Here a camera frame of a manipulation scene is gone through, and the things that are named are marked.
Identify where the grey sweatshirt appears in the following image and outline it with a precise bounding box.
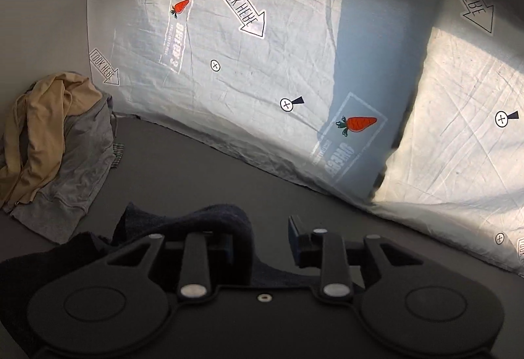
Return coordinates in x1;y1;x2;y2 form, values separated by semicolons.
6;92;119;244

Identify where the checked cloth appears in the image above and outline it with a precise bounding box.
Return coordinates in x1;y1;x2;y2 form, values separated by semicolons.
110;142;125;170

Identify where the dark navy knit garment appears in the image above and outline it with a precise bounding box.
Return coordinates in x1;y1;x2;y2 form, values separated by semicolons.
0;202;312;355

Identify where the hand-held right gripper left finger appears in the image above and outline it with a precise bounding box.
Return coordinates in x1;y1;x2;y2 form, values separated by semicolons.
106;231;235;299

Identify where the white printed curtain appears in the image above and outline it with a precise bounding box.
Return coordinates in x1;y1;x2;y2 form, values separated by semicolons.
87;0;524;274

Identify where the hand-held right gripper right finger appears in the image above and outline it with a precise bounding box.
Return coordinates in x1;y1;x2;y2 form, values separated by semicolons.
288;215;425;299

